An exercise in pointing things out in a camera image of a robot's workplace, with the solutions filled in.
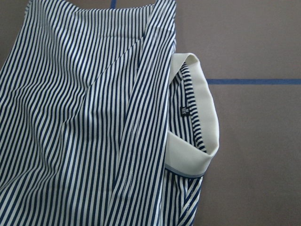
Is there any navy white striped polo shirt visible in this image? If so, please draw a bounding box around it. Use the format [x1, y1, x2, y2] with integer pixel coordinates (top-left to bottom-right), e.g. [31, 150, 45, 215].
[0, 0, 219, 226]

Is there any brown paper table mat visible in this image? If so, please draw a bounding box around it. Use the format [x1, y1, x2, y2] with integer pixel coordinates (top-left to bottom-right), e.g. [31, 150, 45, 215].
[0, 0, 301, 226]

